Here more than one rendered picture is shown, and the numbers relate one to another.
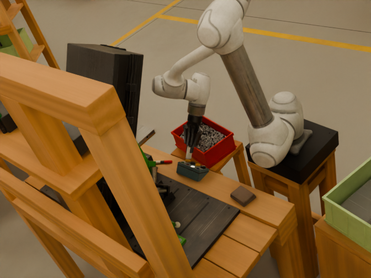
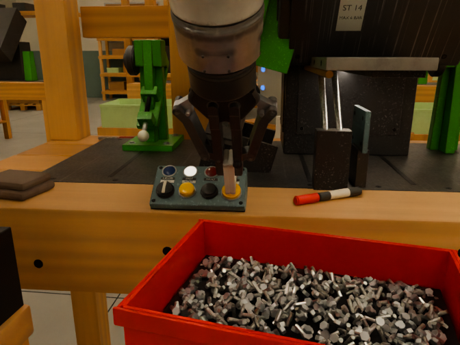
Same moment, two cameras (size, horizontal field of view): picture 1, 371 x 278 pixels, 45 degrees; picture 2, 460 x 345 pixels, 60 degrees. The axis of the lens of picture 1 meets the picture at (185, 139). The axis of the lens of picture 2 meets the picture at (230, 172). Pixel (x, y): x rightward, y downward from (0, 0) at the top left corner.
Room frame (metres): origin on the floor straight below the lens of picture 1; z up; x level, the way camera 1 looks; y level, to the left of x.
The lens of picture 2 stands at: (2.16, -0.41, 1.13)
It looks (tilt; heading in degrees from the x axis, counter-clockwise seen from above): 16 degrees down; 132
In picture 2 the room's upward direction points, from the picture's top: straight up
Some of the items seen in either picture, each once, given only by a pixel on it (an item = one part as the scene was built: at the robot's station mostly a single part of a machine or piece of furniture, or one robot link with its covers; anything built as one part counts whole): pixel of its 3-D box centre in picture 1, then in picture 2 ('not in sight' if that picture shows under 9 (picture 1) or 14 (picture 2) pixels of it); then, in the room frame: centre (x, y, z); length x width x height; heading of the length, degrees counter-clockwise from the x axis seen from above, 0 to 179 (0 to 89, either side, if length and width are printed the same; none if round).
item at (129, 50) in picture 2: not in sight; (131, 60); (1.25, 0.21, 1.12); 0.07 x 0.03 x 0.08; 127
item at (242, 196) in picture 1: (242, 195); (16, 183); (1.42, -0.17, 0.91); 0.10 x 0.08 x 0.03; 25
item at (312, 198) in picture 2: (160, 161); (328, 195); (1.85, 0.17, 0.91); 0.13 x 0.02 x 0.02; 66
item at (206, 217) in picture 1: (129, 199); (300, 163); (1.67, 0.37, 0.89); 1.10 x 0.42 x 0.02; 37
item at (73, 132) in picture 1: (73, 136); not in sight; (1.31, 0.37, 1.59); 0.15 x 0.07 x 0.07; 37
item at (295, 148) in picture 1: (284, 134); not in sight; (1.67, -0.47, 0.97); 0.22 x 0.18 x 0.06; 41
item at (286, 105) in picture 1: (285, 115); not in sight; (1.64, -0.48, 1.11); 0.18 x 0.16 x 0.22; 140
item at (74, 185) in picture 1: (30, 137); not in sight; (1.51, 0.58, 1.52); 0.90 x 0.25 x 0.04; 37
